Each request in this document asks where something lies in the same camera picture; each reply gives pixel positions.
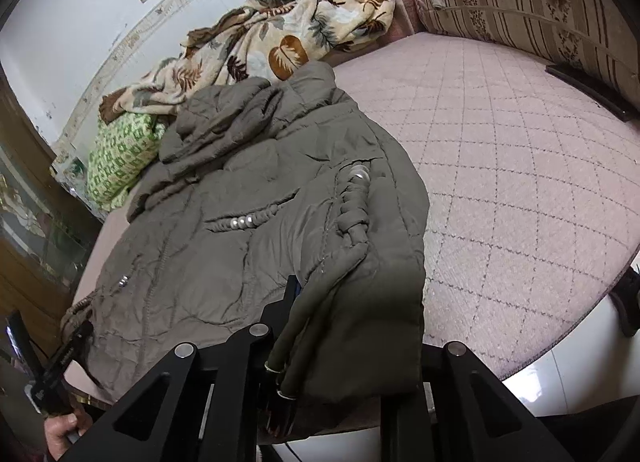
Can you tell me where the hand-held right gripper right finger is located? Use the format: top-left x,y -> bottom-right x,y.
379,341 -> 576,462

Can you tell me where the pink quilted bed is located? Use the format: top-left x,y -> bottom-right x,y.
65,32 -> 640,423

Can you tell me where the green checked pillow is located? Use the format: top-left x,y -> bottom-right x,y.
87,111 -> 168,210

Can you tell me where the leaf-print blanket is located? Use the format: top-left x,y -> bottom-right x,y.
99,0 -> 396,125

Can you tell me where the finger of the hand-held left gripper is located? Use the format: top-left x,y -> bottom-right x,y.
60,319 -> 95,363

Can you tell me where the person's left hand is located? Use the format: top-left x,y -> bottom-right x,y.
44,409 -> 95,462

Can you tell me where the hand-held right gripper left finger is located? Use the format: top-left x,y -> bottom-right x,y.
62,276 -> 301,462

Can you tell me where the wooden door with patterned glass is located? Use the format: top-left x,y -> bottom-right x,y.
0,62 -> 103,358

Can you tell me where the black remote control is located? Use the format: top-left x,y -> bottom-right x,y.
544,63 -> 640,122

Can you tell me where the grey-brown quilted hooded jacket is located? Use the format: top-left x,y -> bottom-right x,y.
60,61 -> 431,405

